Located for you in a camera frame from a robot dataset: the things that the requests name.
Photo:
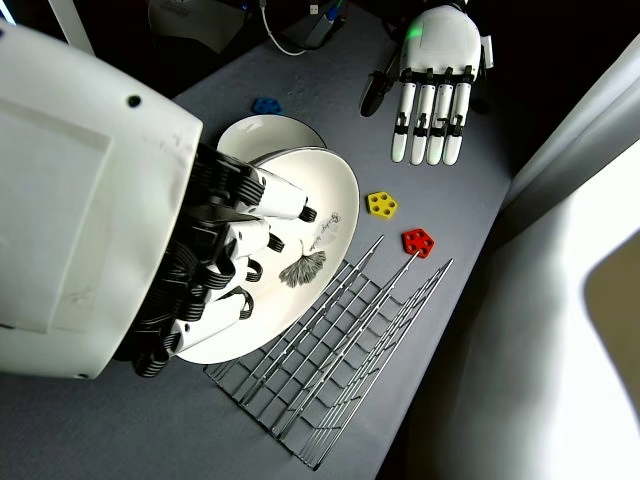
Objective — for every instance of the white bowl with black rim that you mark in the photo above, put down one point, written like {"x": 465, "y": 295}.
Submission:
{"x": 260, "y": 135}

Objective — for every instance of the blue block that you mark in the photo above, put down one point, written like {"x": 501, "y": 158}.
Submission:
{"x": 267, "y": 106}

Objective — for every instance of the white plate two ginkgo leaves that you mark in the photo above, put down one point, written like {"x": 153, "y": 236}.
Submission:
{"x": 325, "y": 185}

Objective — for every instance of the yellow pentagon block with holes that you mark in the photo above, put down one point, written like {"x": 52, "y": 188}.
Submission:
{"x": 382, "y": 212}

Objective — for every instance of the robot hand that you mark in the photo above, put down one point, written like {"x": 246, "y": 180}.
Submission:
{"x": 75, "y": 200}
{"x": 440, "y": 40}

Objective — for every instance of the red pentagon block with holes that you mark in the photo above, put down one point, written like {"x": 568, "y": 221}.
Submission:
{"x": 417, "y": 250}

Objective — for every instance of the grey table cloth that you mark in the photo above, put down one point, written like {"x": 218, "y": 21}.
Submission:
{"x": 125, "y": 425}

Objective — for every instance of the grey electronics box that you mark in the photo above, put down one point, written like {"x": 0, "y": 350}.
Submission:
{"x": 320, "y": 30}

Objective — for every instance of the white frame post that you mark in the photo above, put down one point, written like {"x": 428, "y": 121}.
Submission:
{"x": 72, "y": 25}

